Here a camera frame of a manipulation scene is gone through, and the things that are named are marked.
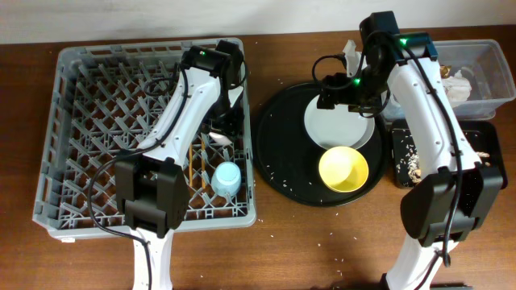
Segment right wooden chopstick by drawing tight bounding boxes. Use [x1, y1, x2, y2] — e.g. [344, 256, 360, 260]
[201, 138, 206, 189]

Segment black rectangular waste tray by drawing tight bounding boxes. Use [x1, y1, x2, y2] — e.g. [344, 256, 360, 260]
[391, 119, 508, 213]

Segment pink plastic cup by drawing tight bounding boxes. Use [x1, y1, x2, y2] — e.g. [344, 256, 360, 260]
[208, 132, 232, 146]

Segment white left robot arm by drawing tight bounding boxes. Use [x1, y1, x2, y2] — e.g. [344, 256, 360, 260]
[114, 40, 245, 289]

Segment brown Nescafe sachet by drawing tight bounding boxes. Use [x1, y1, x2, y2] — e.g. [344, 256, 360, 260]
[439, 65, 452, 79]

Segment yellow bowl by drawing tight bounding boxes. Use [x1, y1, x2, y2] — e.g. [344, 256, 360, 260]
[318, 147, 369, 193]

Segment grey round plate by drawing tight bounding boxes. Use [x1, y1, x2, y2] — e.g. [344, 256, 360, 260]
[304, 95, 376, 150]

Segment clear plastic waste bin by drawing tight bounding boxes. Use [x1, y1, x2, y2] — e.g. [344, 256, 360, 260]
[378, 39, 516, 122]

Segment white napkin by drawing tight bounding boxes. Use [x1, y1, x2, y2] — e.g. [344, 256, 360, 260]
[442, 70, 472, 107]

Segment left wooden chopstick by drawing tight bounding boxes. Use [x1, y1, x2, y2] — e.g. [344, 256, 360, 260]
[188, 144, 194, 187]

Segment rice and nut leftovers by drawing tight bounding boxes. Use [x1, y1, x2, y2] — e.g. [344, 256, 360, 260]
[394, 136, 491, 182]

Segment wooden chopstick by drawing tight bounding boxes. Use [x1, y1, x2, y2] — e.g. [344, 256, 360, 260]
[188, 144, 194, 187]
[201, 138, 206, 189]

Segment round black tray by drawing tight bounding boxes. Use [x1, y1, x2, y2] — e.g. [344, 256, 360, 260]
[252, 82, 390, 207]

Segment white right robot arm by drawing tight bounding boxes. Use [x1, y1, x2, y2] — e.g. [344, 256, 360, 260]
[317, 11, 504, 289]

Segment grey dishwasher rack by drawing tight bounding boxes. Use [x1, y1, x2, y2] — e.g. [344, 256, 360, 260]
[32, 40, 256, 242]

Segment light blue plastic cup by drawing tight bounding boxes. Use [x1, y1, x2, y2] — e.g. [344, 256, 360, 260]
[210, 162, 242, 197]

